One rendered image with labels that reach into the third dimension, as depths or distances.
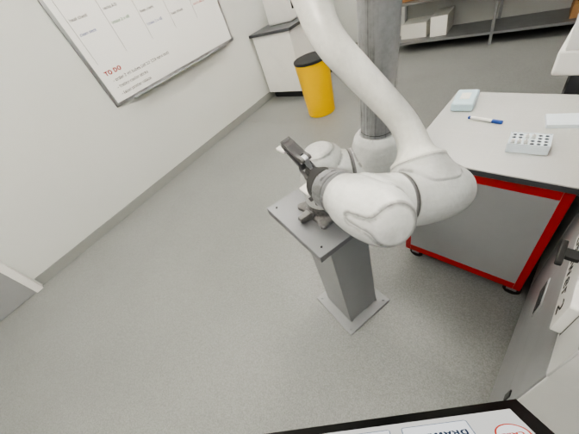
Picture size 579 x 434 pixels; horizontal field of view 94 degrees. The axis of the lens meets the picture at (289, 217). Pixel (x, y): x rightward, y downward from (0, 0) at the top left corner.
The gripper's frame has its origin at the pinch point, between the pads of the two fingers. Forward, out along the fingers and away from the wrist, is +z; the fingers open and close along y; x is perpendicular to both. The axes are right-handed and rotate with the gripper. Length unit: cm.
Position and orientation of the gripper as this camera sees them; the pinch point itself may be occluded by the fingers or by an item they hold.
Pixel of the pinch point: (294, 168)
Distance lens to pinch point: 75.6
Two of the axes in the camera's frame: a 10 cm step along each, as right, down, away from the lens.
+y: -4.7, -7.3, -5.0
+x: -8.1, 5.8, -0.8
